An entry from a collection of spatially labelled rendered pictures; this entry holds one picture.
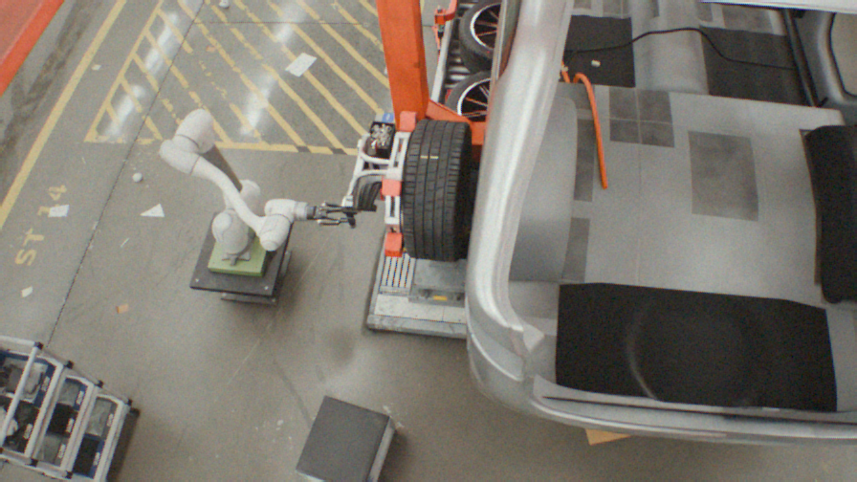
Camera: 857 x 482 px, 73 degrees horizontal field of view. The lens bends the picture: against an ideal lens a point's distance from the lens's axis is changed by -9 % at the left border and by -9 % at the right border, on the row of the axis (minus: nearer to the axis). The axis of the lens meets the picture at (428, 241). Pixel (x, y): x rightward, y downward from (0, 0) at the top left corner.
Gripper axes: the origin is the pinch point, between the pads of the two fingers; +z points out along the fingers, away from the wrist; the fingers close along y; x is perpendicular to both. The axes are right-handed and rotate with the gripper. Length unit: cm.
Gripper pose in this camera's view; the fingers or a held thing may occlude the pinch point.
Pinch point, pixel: (349, 215)
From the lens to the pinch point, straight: 301.5
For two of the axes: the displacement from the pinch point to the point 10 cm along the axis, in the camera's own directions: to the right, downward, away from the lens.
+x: -0.7, -5.0, -8.6
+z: 9.9, 0.9, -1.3
